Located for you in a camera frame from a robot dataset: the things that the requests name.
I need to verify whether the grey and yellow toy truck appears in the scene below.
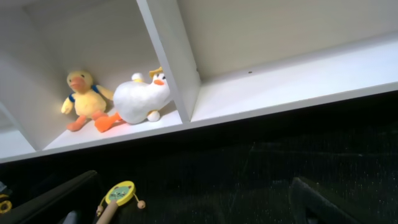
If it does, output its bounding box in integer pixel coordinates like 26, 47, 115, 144
0, 182, 14, 215

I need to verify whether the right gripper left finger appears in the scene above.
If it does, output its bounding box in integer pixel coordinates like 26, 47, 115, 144
0, 170, 105, 224

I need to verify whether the yellow rattle drum toy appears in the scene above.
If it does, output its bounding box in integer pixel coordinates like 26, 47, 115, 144
95, 180, 146, 224

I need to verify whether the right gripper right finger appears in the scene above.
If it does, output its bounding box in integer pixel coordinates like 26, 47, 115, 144
288, 176, 374, 224

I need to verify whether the white shelf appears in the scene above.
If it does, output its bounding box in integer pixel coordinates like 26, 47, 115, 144
0, 0, 398, 164

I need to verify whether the white plush duck yellow hat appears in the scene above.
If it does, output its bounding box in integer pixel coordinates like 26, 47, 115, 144
94, 66, 174, 134

